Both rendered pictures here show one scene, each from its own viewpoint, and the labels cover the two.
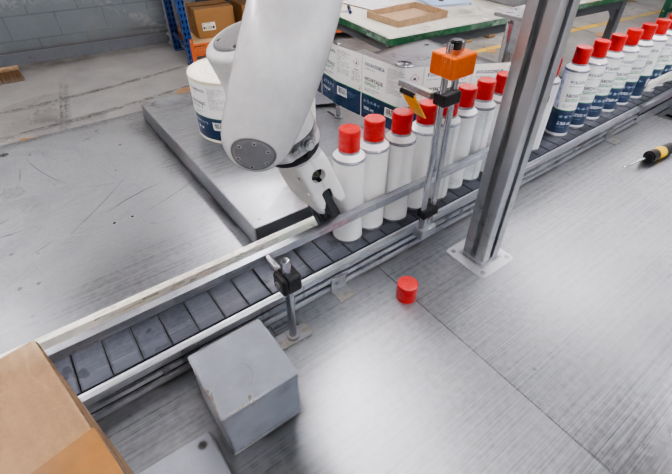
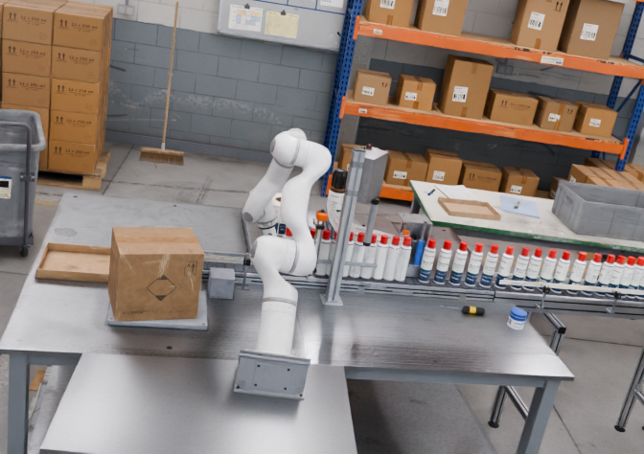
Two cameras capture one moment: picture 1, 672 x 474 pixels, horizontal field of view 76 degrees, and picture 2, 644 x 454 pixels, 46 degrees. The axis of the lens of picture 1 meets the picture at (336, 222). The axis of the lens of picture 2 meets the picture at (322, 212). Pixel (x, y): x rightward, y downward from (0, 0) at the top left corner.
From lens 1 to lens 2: 2.63 m
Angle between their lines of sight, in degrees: 28
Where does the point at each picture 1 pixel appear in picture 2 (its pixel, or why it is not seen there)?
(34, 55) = (199, 147)
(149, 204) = (221, 241)
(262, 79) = (253, 199)
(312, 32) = (266, 193)
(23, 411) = (188, 233)
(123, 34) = not seen: hidden behind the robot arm
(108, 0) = (280, 122)
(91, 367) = not seen: hidden behind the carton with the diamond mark
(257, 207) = not seen: hidden behind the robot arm
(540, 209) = (378, 301)
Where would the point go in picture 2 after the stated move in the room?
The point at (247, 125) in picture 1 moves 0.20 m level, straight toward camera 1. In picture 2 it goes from (247, 209) to (230, 224)
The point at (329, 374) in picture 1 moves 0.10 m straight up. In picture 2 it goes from (246, 298) to (249, 276)
